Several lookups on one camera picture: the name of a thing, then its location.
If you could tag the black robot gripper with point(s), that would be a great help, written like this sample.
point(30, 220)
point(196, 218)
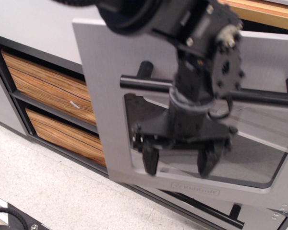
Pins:
point(183, 124)

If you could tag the upper wood-grain storage bin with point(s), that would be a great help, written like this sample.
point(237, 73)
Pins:
point(50, 87)

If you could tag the black oven door handle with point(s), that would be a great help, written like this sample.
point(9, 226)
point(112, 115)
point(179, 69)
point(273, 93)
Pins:
point(144, 81)

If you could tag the wooden countertop edge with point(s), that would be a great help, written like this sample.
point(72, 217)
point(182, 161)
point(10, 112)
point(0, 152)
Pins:
point(260, 11)

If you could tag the grey lower drawer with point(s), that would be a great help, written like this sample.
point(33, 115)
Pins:
point(254, 218)

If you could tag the lower wood-grain storage bin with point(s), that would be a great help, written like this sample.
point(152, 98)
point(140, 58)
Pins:
point(67, 136)

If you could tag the grey oven rack tray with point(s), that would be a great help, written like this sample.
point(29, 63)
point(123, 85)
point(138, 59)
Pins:
point(261, 123)

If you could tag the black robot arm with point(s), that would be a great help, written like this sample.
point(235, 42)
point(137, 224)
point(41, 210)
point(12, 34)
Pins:
point(206, 35)

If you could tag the wood-grain storage bin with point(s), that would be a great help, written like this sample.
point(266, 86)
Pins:
point(50, 87)
point(67, 136)

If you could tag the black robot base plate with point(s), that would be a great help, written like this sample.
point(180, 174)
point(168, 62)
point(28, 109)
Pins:
point(32, 223)

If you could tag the grey toy oven door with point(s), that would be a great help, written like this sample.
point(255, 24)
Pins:
point(250, 173)

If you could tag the black drawer handle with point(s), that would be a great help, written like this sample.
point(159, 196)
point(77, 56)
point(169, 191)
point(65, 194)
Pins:
point(231, 218)

